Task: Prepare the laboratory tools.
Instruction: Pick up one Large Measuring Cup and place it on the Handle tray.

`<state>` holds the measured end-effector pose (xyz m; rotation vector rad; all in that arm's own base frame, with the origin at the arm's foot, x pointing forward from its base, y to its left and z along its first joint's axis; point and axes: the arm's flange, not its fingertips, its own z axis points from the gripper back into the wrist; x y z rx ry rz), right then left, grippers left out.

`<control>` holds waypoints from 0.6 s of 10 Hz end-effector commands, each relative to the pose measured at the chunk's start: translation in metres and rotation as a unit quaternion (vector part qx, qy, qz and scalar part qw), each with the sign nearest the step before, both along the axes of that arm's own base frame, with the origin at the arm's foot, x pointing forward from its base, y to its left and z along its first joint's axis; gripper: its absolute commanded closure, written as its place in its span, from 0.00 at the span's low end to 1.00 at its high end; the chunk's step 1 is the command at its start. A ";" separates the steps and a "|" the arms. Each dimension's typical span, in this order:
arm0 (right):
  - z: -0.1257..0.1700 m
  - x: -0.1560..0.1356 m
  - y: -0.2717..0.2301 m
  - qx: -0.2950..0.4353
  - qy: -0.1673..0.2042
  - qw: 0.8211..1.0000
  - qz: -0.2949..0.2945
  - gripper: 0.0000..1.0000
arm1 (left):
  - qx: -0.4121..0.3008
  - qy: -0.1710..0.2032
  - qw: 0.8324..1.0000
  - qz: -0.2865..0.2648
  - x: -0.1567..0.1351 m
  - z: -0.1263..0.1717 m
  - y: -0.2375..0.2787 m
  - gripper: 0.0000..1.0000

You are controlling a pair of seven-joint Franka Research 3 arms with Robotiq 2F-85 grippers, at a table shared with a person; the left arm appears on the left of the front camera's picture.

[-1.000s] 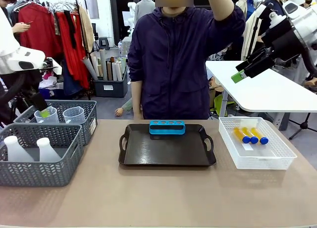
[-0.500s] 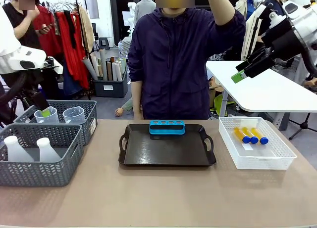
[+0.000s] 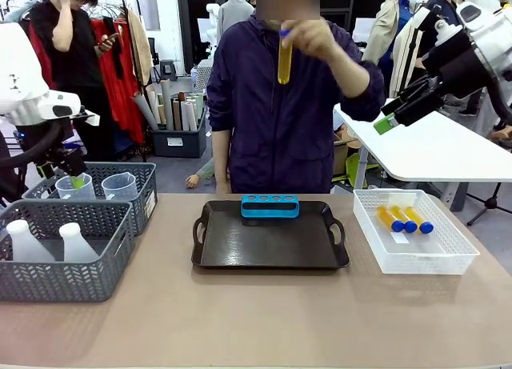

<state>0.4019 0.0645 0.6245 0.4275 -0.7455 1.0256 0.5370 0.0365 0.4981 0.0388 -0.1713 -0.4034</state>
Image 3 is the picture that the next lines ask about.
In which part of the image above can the grey basket with flasks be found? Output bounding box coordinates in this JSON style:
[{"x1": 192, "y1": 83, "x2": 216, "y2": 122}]
[{"x1": 0, "y1": 199, "x2": 136, "y2": 303}]

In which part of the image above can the white plastic flask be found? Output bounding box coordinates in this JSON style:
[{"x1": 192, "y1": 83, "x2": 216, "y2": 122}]
[
  {"x1": 58, "y1": 223, "x2": 100, "y2": 263},
  {"x1": 6, "y1": 219, "x2": 55, "y2": 263}
]

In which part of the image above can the grey storage bin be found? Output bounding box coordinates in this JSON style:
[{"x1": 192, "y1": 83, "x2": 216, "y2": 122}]
[{"x1": 150, "y1": 104, "x2": 208, "y2": 159}]

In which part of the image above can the red hanging garment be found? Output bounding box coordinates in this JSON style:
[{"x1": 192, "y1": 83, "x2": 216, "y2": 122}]
[{"x1": 90, "y1": 18, "x2": 146, "y2": 145}]

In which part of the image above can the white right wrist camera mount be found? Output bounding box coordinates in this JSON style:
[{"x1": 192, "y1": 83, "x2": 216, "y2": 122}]
[{"x1": 411, "y1": 4, "x2": 463, "y2": 48}]

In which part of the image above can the bystander in beige coat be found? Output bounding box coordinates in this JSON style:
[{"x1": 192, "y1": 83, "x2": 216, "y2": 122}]
[{"x1": 362, "y1": 0, "x2": 422, "y2": 66}]

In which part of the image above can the white side table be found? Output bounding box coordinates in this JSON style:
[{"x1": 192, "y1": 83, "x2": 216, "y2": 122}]
[{"x1": 333, "y1": 98, "x2": 512, "y2": 212}]

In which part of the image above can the bystander in grey hoodie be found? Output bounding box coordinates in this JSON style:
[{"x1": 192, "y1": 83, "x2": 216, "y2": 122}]
[{"x1": 217, "y1": 0, "x2": 256, "y2": 52}]

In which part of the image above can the yellow test tube blue cap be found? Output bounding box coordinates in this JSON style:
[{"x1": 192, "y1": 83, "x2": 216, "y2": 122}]
[
  {"x1": 376, "y1": 207, "x2": 405, "y2": 232},
  {"x1": 390, "y1": 205, "x2": 418, "y2": 234},
  {"x1": 404, "y1": 206, "x2": 435, "y2": 235},
  {"x1": 277, "y1": 28, "x2": 294, "y2": 86}
]

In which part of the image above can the black serving tray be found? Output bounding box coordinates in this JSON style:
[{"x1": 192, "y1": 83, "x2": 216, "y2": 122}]
[{"x1": 190, "y1": 200, "x2": 351, "y2": 271}]

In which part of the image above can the person's left forearm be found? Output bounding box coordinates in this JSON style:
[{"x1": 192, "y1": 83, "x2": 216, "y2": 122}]
[{"x1": 330, "y1": 50, "x2": 372, "y2": 98}]

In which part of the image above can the grey basket with cups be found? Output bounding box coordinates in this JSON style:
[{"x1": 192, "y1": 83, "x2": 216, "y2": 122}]
[{"x1": 22, "y1": 162, "x2": 158, "y2": 237}]

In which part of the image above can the bystander in black shirt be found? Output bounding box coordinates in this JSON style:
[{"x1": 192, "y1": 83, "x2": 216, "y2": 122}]
[{"x1": 30, "y1": 0, "x2": 121, "y2": 162}]

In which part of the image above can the clear plastic measuring cup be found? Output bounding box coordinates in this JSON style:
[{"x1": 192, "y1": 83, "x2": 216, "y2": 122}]
[
  {"x1": 101, "y1": 171, "x2": 138, "y2": 201},
  {"x1": 54, "y1": 173, "x2": 97, "y2": 201}
]

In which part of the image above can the white plastic basket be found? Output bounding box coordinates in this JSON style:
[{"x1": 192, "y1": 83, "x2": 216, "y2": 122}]
[{"x1": 352, "y1": 188, "x2": 480, "y2": 275}]

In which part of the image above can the beige hanging garment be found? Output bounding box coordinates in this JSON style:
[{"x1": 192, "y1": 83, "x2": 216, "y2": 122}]
[{"x1": 126, "y1": 8, "x2": 154, "y2": 86}]

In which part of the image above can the smartphone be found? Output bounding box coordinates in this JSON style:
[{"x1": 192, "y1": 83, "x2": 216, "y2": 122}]
[{"x1": 97, "y1": 32, "x2": 121, "y2": 52}]

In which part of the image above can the person in purple jacket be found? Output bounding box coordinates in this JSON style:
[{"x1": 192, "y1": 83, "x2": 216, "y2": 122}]
[{"x1": 206, "y1": 0, "x2": 387, "y2": 195}]

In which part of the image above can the person's left hand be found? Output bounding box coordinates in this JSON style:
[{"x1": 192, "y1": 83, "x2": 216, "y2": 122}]
[{"x1": 287, "y1": 18, "x2": 342, "y2": 62}]

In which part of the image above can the green box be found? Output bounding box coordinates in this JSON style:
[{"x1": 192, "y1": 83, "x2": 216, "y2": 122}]
[{"x1": 345, "y1": 152, "x2": 379, "y2": 187}]

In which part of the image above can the black tripod stand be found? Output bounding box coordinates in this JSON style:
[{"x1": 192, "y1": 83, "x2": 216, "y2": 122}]
[{"x1": 466, "y1": 182, "x2": 512, "y2": 227}]

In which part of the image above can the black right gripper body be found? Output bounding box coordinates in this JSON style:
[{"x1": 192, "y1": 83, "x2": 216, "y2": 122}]
[{"x1": 423, "y1": 30, "x2": 496, "y2": 101}]

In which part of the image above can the tall grey paper roll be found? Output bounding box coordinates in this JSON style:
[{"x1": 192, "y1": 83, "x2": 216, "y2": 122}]
[{"x1": 160, "y1": 79, "x2": 175, "y2": 132}]

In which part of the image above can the person's right forearm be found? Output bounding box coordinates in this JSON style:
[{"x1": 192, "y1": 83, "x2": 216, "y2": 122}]
[{"x1": 211, "y1": 130, "x2": 234, "y2": 195}]

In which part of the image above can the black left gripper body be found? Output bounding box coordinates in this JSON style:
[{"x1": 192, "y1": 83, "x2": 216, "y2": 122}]
[{"x1": 39, "y1": 143, "x2": 87, "y2": 179}]

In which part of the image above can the slanted grey paper roll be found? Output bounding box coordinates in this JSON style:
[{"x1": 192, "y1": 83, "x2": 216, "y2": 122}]
[{"x1": 131, "y1": 91, "x2": 159, "y2": 131}]

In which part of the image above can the white paper roll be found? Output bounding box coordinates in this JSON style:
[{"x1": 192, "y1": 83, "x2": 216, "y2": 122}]
[{"x1": 180, "y1": 100, "x2": 198, "y2": 132}]

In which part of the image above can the black clothes rack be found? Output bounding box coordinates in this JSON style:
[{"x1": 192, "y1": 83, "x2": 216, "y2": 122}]
[{"x1": 6, "y1": 0, "x2": 148, "y2": 162}]

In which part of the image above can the blue test tube rack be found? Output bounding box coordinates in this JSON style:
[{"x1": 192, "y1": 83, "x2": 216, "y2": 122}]
[{"x1": 240, "y1": 193, "x2": 301, "y2": 219}]

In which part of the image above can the grey step stool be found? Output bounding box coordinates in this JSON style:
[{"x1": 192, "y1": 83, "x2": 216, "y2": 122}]
[{"x1": 159, "y1": 59, "x2": 178, "y2": 82}]

